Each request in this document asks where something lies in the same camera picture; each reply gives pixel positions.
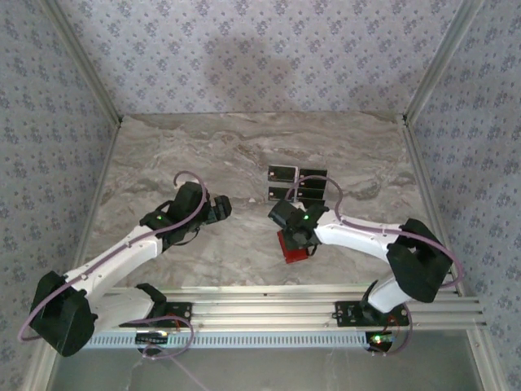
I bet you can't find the red card holder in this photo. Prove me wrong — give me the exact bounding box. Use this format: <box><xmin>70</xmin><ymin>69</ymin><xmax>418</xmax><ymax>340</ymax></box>
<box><xmin>275</xmin><ymin>229</ymin><xmax>313</xmax><ymax>266</ymax></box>

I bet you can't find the small circuit board with LED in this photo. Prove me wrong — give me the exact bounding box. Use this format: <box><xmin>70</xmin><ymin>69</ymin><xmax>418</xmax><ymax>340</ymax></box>
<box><xmin>135</xmin><ymin>331</ymin><xmax>170</xmax><ymax>346</ymax></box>
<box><xmin>365</xmin><ymin>331</ymin><xmax>396</xmax><ymax>352</ymax></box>

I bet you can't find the aluminium table side rail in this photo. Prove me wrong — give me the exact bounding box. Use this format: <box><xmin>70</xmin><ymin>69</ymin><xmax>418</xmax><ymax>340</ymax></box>
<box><xmin>72</xmin><ymin>117</ymin><xmax>124</xmax><ymax>270</ymax></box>
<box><xmin>401</xmin><ymin>116</ymin><xmax>467</xmax><ymax>298</ymax></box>

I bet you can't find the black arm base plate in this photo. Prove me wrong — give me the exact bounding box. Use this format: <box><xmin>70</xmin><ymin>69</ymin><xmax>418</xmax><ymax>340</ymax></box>
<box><xmin>333</xmin><ymin>300</ymin><xmax>410</xmax><ymax>327</ymax></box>
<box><xmin>118</xmin><ymin>301</ymin><xmax>195</xmax><ymax>329</ymax></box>

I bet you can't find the grey slotted cable duct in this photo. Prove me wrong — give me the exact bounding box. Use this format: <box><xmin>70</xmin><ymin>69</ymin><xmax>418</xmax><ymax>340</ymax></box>
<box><xmin>87</xmin><ymin>330</ymin><xmax>370</xmax><ymax>350</ymax></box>

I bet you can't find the aluminium frame post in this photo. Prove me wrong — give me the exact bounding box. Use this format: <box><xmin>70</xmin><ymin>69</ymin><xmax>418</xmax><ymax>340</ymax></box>
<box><xmin>401</xmin><ymin>0</ymin><xmax>488</xmax><ymax>125</ymax></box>
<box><xmin>38</xmin><ymin>0</ymin><xmax>124</xmax><ymax>125</ymax></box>

